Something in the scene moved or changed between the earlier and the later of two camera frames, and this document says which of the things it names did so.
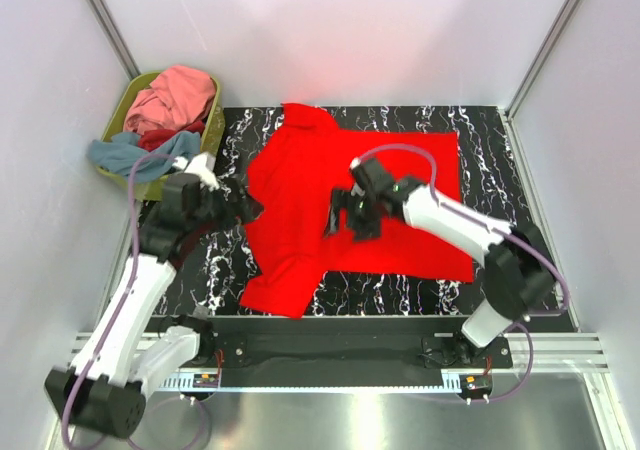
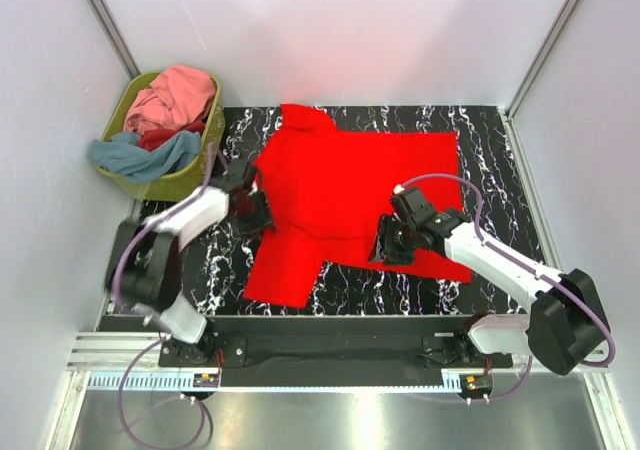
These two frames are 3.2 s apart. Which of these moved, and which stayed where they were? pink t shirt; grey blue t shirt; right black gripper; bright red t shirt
Moved: right black gripper
Stayed: bright red t shirt; pink t shirt; grey blue t shirt
